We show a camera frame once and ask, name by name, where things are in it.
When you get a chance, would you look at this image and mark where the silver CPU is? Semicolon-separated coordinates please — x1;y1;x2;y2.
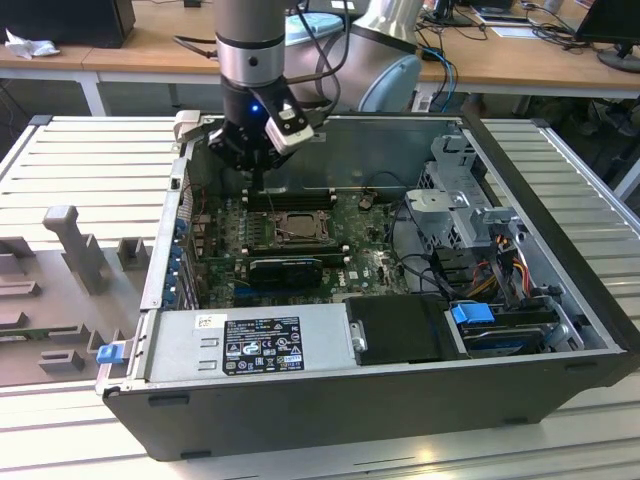
279;214;322;237

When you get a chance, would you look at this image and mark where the metal socket cover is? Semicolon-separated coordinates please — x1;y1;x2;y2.
272;209;335;245

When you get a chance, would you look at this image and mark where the black RAM slot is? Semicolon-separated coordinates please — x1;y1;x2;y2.
244;203;335;212
243;192;336;200
242;241;340;248
241;245;346;253
243;187;336;195
244;197;335;206

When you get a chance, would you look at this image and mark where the CPU socket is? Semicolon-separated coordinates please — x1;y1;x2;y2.
267;208;337;247

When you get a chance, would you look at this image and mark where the grey case release latch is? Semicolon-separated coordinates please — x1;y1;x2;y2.
172;110;202;147

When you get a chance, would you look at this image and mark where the wooden desk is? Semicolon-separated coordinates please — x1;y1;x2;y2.
0;0;640;119

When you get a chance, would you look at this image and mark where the black graphics card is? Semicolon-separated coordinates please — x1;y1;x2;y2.
248;257;325;290

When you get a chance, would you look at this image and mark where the green motherboard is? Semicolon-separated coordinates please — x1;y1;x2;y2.
192;189;419;309

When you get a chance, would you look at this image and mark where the black equipment box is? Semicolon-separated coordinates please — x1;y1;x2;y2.
0;0;136;50

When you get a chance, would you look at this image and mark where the crumpled white paper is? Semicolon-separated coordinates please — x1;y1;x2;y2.
4;27;61;60

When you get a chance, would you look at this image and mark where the metal drive cage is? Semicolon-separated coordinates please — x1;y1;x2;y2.
403;132;531;261

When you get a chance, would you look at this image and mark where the grey power supply unit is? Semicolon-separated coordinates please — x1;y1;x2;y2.
144;304;361;386

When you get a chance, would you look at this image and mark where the black plastic shroud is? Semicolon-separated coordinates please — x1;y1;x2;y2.
344;293;471;366

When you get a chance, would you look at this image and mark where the grey parts rack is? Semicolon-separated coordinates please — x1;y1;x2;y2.
0;204;156;389

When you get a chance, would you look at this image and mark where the blue disk carrier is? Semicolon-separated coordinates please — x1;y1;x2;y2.
448;301;549;359

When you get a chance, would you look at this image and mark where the black PC case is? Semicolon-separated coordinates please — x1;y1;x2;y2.
94;108;640;464

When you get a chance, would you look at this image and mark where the black monitor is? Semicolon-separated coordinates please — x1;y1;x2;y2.
574;0;640;74

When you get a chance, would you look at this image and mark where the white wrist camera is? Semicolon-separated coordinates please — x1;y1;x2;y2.
263;102;315;155

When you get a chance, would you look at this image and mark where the blue cable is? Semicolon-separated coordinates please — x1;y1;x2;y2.
433;45;460;110

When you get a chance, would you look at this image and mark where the silver metal handle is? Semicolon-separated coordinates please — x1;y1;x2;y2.
349;321;370;352

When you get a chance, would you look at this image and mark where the orange power wire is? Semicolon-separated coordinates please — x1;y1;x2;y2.
516;251;532;297

